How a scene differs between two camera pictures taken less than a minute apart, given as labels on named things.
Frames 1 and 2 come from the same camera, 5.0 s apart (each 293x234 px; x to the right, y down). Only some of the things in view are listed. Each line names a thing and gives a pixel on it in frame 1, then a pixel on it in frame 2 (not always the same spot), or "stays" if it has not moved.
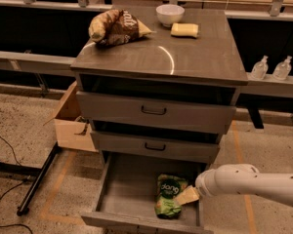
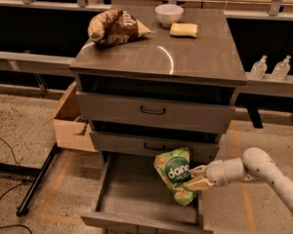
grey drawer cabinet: [157, 105] stays
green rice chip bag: [168, 186] → [174, 166]
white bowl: [170, 14] stays
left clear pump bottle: [260, 69] stays
